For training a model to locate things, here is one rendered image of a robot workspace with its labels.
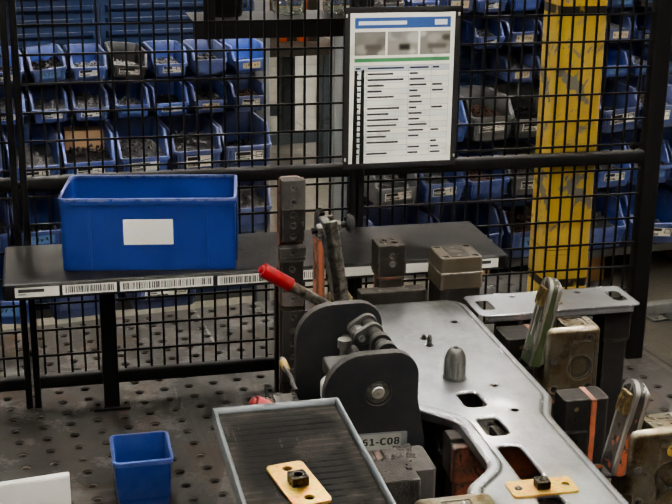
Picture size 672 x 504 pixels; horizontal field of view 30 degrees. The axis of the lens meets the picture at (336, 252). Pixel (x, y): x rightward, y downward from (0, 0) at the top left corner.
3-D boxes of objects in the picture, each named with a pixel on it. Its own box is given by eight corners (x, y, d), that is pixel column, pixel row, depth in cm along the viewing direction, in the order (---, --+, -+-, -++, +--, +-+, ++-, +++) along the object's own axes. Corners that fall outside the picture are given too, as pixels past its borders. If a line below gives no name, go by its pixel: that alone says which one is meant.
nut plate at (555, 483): (568, 477, 154) (569, 469, 154) (580, 492, 151) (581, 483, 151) (503, 483, 153) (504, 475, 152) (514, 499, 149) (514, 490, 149)
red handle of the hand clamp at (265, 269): (353, 315, 188) (266, 266, 183) (345, 327, 189) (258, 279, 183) (347, 305, 192) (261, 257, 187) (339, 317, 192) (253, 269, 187)
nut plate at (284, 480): (333, 502, 116) (333, 490, 116) (294, 509, 115) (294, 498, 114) (301, 462, 123) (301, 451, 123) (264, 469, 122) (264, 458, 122)
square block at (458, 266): (475, 442, 230) (484, 256, 219) (433, 446, 228) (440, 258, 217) (461, 424, 237) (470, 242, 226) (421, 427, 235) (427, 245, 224)
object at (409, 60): (455, 165, 245) (461, 5, 236) (342, 170, 241) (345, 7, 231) (451, 162, 247) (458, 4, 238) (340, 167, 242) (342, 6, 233)
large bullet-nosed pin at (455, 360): (467, 390, 183) (469, 349, 181) (447, 392, 182) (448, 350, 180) (461, 382, 186) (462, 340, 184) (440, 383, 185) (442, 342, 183)
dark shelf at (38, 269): (508, 269, 230) (509, 254, 229) (2, 302, 211) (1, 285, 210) (469, 234, 251) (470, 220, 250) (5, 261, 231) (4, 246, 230)
